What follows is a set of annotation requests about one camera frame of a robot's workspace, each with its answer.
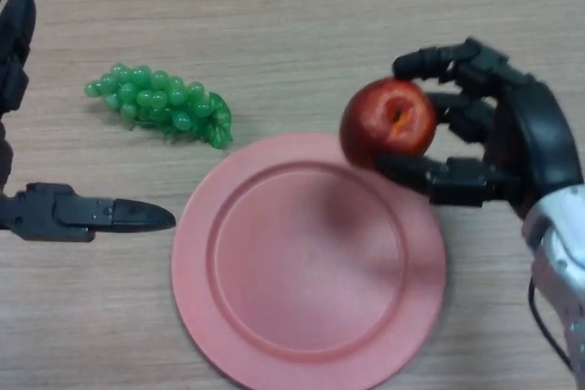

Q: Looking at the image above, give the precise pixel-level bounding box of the green grape bunch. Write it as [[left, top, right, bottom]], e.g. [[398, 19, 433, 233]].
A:
[[84, 61, 234, 150]]

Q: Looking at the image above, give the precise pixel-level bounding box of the pink round plate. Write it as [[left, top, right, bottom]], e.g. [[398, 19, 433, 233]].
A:
[[171, 132, 447, 390]]

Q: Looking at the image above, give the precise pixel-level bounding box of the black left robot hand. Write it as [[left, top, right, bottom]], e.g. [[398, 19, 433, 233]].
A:
[[0, 0, 177, 243]]

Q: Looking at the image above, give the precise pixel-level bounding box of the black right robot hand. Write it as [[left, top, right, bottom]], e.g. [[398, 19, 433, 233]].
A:
[[377, 37, 585, 222]]

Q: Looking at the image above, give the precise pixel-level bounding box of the red apple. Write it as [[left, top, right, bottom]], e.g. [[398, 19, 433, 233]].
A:
[[338, 78, 439, 168]]

